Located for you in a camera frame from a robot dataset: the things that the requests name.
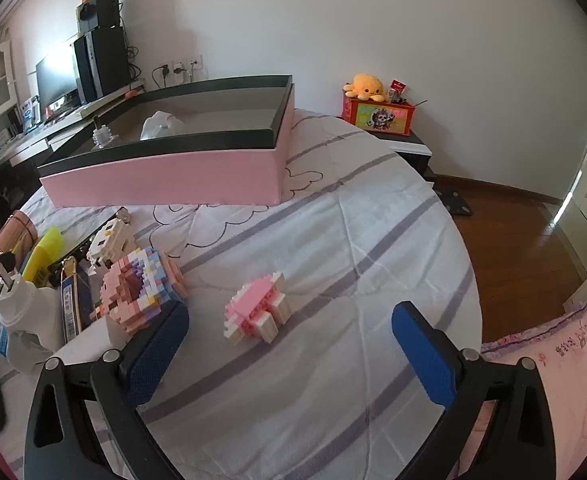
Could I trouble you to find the black box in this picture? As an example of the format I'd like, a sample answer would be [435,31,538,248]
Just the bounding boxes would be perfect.
[76,0,122,33]

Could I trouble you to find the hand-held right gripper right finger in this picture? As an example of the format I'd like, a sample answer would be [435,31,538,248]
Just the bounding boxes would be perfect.
[391,301,557,480]

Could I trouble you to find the black floor scale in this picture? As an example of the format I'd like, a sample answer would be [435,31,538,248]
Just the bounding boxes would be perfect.
[433,187,474,217]

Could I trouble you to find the small clear pump bottle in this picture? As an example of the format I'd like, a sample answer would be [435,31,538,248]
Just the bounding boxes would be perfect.
[92,117,119,150]

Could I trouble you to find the wall outlets with plugs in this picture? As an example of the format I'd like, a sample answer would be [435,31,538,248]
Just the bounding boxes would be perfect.
[153,55,204,86]

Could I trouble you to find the long printed carton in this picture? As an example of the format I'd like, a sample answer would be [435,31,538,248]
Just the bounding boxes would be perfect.
[59,256,96,337]

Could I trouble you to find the pink block figure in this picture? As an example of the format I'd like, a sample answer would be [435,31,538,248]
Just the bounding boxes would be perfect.
[224,271,291,345]

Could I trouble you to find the crumpled white tissue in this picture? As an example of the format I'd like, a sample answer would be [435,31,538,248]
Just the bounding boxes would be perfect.
[140,110,184,140]

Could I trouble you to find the pastel multicolour block figure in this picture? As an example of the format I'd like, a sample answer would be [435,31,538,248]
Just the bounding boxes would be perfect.
[89,246,189,337]

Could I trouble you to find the pink roll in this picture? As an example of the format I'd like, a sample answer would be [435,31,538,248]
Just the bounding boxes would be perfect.
[0,210,39,253]

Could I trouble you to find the yellow octopus plush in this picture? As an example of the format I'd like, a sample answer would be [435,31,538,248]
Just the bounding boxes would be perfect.
[343,74,387,101]

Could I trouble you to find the black and white nightstand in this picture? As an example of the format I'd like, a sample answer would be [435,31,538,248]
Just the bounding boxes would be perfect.
[371,127,437,181]

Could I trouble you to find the computer monitor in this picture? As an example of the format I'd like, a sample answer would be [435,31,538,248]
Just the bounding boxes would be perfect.
[36,40,81,111]

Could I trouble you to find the white block cat figure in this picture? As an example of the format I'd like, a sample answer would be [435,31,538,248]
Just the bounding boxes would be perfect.
[86,220,139,267]

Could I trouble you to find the striped white bed sheet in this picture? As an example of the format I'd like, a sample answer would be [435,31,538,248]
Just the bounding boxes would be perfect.
[0,107,484,480]

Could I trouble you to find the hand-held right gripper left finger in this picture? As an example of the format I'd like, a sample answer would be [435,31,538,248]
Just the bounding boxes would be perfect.
[23,300,191,480]

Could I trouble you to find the black computer tower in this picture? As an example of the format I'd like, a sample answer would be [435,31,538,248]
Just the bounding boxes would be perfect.
[73,27,130,103]

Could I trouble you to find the pink box with dark inside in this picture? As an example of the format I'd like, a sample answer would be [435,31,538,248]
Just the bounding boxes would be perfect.
[37,74,295,208]

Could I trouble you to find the white plastic bag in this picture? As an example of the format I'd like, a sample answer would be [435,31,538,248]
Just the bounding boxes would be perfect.
[0,287,69,373]

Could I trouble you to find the pink blanket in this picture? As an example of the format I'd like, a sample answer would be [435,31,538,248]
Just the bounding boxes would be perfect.
[478,290,587,480]

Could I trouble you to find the white desk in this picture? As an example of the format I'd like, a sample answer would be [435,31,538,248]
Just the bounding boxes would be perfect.
[0,77,146,171]

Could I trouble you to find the red printed tin box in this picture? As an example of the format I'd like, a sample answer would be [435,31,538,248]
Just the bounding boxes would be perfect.
[342,91,418,137]

